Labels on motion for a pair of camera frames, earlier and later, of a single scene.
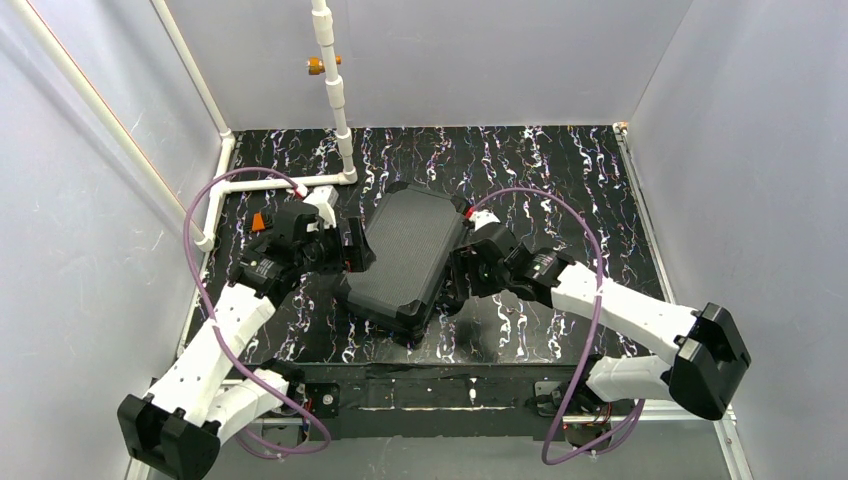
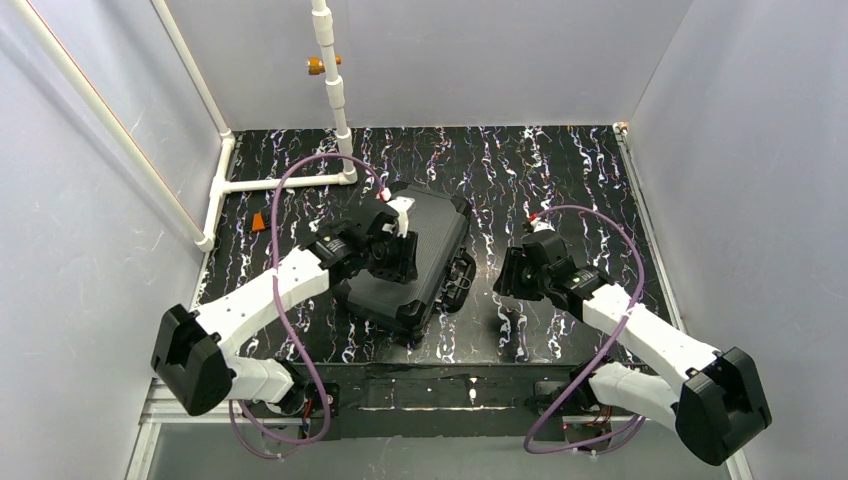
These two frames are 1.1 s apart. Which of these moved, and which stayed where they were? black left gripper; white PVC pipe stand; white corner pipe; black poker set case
Moved: black left gripper
Stayed: white PVC pipe stand; white corner pipe; black poker set case
